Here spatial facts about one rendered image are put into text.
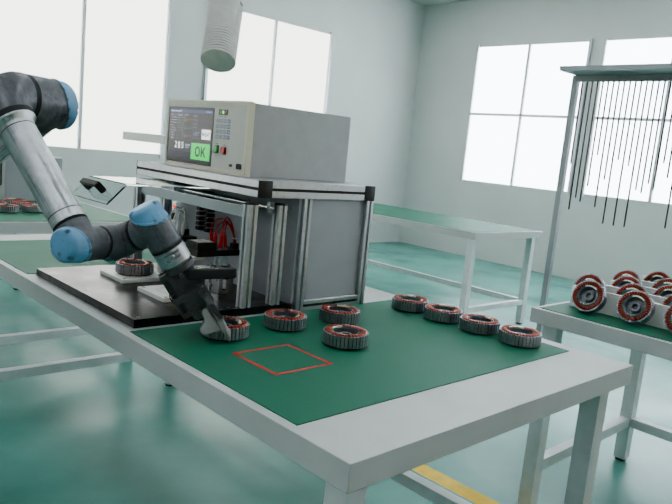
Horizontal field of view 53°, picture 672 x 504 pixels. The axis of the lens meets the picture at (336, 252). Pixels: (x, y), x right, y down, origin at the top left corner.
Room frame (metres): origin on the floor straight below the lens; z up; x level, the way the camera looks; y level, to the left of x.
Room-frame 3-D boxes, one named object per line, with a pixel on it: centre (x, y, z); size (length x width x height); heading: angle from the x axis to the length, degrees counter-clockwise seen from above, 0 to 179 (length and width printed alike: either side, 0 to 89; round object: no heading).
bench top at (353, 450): (2.09, 0.35, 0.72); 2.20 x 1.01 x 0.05; 44
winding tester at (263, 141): (2.14, 0.28, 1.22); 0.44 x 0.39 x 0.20; 44
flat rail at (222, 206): (1.99, 0.45, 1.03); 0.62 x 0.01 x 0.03; 44
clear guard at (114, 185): (2.01, 0.60, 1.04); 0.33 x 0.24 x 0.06; 134
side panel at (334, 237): (1.97, 0.01, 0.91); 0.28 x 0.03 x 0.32; 134
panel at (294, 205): (2.10, 0.34, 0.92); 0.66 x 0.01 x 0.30; 44
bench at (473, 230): (5.65, -0.54, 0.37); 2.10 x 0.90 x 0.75; 44
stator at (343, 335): (1.58, -0.04, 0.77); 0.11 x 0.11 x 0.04
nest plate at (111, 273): (2.01, 0.61, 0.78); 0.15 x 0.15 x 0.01; 44
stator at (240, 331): (1.55, 0.24, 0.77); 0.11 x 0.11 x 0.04
